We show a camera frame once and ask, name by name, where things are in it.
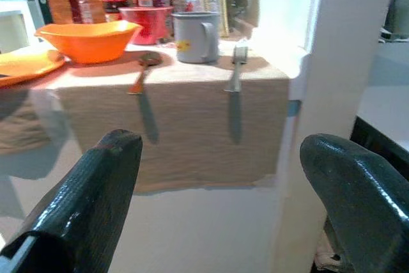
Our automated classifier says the red plastic bowl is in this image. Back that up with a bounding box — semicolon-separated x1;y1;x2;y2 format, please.
118;5;175;45

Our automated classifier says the white pillar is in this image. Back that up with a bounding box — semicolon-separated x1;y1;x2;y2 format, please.
275;0;401;273

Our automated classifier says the orange plastic plate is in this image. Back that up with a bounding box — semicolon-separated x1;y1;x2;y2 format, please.
0;49;67;88

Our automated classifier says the metal fork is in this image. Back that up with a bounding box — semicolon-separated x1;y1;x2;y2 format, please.
224;45;249;93

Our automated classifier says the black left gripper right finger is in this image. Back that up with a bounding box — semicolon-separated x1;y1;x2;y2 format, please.
299;133;409;273

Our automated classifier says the grey enamel mug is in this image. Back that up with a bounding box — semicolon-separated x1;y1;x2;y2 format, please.
171;11;220;64

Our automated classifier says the metal spoon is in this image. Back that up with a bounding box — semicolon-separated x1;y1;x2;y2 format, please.
127;51;164;95

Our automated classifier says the orange plastic bowl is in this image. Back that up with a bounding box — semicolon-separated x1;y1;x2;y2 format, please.
34;19;143;65

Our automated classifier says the beige table cloth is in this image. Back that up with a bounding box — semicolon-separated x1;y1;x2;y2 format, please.
0;41;291;194

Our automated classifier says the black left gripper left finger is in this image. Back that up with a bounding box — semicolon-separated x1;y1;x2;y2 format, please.
0;129;143;273

